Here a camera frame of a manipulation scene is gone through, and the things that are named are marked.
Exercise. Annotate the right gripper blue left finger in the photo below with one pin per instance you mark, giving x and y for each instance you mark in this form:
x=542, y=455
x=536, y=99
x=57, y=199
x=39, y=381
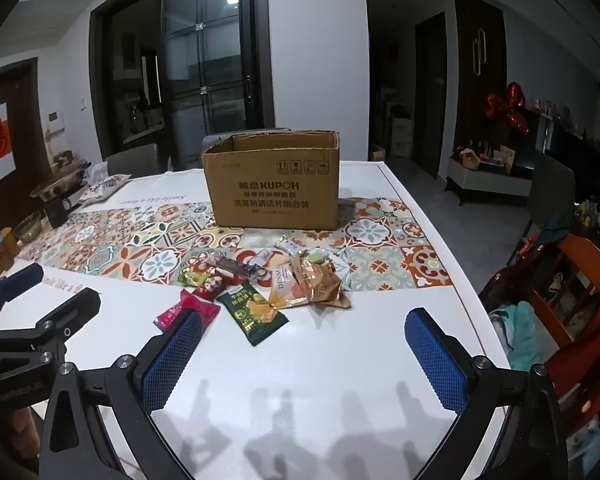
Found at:
x=150, y=377

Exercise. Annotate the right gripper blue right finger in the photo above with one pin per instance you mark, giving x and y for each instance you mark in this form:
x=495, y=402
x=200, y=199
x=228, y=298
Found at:
x=451, y=371

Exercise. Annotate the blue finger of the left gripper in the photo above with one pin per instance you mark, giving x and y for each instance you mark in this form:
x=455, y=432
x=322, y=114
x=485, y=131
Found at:
x=16, y=284
x=51, y=333

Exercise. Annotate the dark green snack packet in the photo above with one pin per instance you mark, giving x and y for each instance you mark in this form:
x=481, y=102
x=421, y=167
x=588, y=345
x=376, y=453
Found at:
x=253, y=314

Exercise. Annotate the dark long snack bar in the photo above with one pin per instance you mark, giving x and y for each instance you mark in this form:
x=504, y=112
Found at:
x=242, y=270

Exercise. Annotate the person left hand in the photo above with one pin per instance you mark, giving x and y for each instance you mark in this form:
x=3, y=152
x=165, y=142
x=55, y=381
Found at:
x=25, y=438

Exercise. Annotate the glass bowl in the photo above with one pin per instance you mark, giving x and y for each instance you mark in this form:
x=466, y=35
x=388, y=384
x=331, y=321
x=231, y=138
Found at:
x=29, y=229

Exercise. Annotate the teal cloth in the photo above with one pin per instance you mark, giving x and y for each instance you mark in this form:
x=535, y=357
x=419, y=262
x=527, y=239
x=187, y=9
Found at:
x=514, y=324

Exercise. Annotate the green candy packet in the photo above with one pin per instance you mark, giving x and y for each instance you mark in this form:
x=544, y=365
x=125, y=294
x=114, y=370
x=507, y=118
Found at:
x=194, y=275

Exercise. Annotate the red cartoon snack packet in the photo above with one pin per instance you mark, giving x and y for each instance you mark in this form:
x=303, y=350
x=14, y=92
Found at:
x=211, y=284

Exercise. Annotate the hot pot cooker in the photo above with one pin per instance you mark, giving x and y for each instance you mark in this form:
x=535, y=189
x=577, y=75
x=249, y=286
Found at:
x=63, y=181

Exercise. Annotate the white patterned tissue pack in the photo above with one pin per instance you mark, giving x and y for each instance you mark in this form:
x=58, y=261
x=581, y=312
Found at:
x=101, y=191

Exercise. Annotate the orange wooden chair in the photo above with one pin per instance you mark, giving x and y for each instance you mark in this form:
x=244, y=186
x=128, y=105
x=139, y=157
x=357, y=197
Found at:
x=561, y=282

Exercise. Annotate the patterned tile table runner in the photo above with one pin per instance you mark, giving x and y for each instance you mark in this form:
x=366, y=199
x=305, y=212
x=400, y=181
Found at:
x=378, y=245

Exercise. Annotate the gold orange snack bag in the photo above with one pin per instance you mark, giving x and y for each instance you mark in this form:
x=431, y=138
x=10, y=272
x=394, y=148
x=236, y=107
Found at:
x=302, y=281

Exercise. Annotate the grey dining chair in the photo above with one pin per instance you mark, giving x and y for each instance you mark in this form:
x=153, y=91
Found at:
x=212, y=139
x=139, y=162

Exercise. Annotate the white low tv cabinet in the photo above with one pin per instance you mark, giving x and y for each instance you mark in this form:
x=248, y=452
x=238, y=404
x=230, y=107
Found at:
x=484, y=187

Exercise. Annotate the brown cardboard box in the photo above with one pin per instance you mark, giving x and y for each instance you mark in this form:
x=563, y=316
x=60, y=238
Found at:
x=275, y=181

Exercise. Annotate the red foil balloons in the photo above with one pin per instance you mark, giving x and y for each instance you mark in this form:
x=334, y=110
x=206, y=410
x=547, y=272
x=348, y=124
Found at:
x=511, y=106

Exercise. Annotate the sliding glass door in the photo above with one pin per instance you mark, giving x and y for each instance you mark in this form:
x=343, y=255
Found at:
x=207, y=69

